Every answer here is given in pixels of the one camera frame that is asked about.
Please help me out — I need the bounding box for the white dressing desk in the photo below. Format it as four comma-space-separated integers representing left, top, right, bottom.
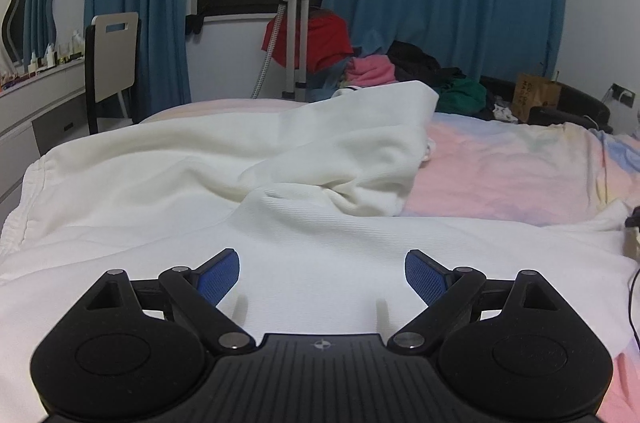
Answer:
0, 59, 87, 218

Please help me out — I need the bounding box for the beige black chair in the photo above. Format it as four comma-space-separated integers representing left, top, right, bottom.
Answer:
85, 12, 140, 135

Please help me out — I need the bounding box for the wall power outlet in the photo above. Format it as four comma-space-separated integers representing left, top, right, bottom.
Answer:
611, 84, 636, 108

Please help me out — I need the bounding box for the black garment pile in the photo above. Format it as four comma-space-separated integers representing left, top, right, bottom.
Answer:
386, 41, 465, 90

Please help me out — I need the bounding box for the green garment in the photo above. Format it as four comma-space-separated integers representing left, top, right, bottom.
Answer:
436, 79, 486, 116

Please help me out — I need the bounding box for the red garment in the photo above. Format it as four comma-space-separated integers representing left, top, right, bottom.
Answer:
262, 9, 354, 73

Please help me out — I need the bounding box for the pink garment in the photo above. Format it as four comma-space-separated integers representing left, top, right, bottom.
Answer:
345, 55, 396, 87

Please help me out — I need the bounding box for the pastel tie-dye bed sheet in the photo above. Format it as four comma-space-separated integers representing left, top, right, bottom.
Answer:
132, 88, 639, 422

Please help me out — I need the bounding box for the silver tripod with phone holder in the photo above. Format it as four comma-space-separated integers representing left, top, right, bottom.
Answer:
250, 0, 310, 102

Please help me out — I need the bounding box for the white sweatshirt garment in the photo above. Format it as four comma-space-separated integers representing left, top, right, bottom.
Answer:
1, 83, 639, 422

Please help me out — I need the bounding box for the black armchair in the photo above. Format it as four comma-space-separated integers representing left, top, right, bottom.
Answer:
480, 76, 613, 134

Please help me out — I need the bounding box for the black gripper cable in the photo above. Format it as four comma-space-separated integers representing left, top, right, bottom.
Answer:
622, 201, 640, 349

